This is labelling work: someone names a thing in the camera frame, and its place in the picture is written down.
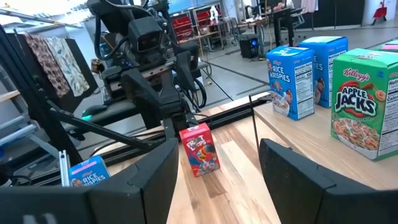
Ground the grey metal rack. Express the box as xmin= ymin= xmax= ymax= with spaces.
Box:
xmin=0 ymin=90 xmax=60 ymax=159

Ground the small red object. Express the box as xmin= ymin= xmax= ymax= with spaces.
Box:
xmin=371 ymin=6 xmax=388 ymax=26

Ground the white patterned cloth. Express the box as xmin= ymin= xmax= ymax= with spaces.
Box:
xmin=45 ymin=36 xmax=91 ymax=97

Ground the blue Rice Krispies cereal box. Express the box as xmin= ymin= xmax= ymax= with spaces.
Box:
xmin=266 ymin=45 xmax=315 ymax=121
xmin=298 ymin=35 xmax=349 ymax=109
xmin=68 ymin=155 xmax=110 ymax=187

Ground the green cereal box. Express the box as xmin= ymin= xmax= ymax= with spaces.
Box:
xmin=374 ymin=39 xmax=398 ymax=53
xmin=330 ymin=48 xmax=398 ymax=162

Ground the white hanging garment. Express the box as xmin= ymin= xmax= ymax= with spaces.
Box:
xmin=300 ymin=0 xmax=320 ymax=14

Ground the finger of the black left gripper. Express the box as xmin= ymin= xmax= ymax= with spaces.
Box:
xmin=121 ymin=68 xmax=190 ymax=141
xmin=176 ymin=42 xmax=200 ymax=93

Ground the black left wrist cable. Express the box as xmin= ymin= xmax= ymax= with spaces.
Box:
xmin=93 ymin=12 xmax=130 ymax=62

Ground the red Froot Loops cereal box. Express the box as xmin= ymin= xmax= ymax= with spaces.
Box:
xmin=178 ymin=123 xmax=221 ymax=178

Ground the red storage bins rack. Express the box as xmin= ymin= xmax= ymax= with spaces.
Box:
xmin=170 ymin=7 xmax=224 ymax=44

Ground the brown patterned cloth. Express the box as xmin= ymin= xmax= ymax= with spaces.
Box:
xmin=23 ymin=32 xmax=71 ymax=99

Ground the black aluminium table frame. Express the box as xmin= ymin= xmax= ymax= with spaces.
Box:
xmin=0 ymin=24 xmax=271 ymax=187

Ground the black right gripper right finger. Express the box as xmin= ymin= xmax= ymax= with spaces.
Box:
xmin=259 ymin=138 xmax=398 ymax=224

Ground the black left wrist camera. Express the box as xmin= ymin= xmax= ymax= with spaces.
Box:
xmin=127 ymin=17 xmax=164 ymax=54

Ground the black board panel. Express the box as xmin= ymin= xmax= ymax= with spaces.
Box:
xmin=6 ymin=30 xmax=99 ymax=114

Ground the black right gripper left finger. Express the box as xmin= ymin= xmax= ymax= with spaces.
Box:
xmin=87 ymin=138 xmax=180 ymax=224

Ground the black-legged work table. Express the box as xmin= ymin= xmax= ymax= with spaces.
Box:
xmin=242 ymin=7 xmax=305 ymax=47

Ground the silver aluminium profile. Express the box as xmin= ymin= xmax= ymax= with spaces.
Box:
xmin=58 ymin=150 xmax=71 ymax=187

